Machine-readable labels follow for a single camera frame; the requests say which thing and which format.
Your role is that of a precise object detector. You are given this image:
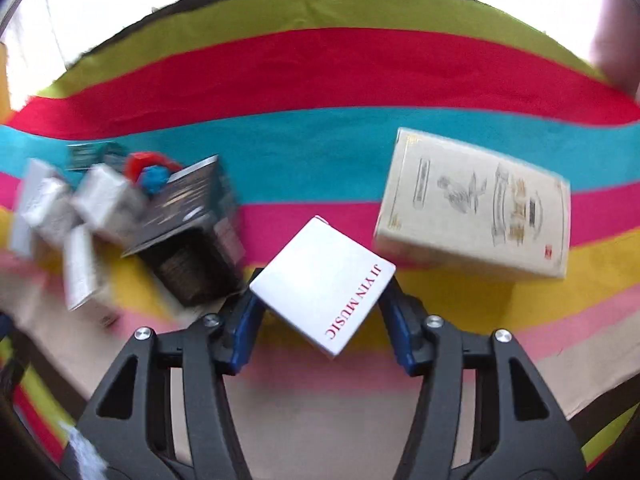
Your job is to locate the long white medicine box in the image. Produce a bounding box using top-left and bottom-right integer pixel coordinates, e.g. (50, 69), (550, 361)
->
(62, 225), (120, 327)

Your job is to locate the striped tablecloth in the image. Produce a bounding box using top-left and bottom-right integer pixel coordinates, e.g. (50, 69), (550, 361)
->
(0, 0), (640, 480)

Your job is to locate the square white box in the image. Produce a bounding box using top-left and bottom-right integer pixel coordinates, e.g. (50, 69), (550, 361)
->
(249, 215), (397, 359)

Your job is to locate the large beige box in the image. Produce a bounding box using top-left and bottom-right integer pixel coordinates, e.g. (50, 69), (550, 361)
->
(372, 127), (572, 281)

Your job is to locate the yellow leather chair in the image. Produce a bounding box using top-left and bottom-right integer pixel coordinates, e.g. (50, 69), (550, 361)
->
(0, 42), (11, 111)

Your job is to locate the pink curtain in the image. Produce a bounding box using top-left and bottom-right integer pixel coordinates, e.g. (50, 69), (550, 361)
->
(589, 0), (640, 92)

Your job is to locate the black box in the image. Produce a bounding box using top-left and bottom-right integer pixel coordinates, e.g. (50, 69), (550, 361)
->
(122, 155), (246, 308)

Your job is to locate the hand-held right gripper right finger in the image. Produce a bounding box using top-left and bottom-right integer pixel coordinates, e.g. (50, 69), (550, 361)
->
(378, 279), (587, 480)

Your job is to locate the blue toy car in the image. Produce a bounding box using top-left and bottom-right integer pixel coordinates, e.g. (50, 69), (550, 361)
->
(137, 165), (169, 196)

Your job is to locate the red toy car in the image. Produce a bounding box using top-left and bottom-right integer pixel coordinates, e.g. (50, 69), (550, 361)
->
(124, 152), (181, 183)

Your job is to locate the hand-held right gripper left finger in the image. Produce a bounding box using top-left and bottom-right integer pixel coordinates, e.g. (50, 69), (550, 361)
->
(60, 268), (262, 480)

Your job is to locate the teal box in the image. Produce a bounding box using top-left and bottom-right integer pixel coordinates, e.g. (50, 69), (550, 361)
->
(67, 142), (126, 173)

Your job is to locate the white medicine box red label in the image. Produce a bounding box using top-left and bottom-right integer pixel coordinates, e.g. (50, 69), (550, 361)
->
(70, 165), (148, 246)

